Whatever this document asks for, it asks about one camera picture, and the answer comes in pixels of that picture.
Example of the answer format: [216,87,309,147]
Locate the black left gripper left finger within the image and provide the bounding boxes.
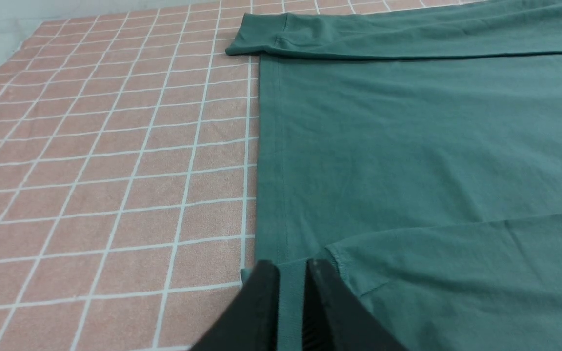
[191,260,280,351]

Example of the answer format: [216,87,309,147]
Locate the pink checkered tablecloth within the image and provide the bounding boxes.
[0,0,461,351]

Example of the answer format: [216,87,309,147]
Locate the green long-sleeve shirt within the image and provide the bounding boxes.
[226,0,562,351]

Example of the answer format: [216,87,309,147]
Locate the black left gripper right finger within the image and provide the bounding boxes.
[302,259,406,351]

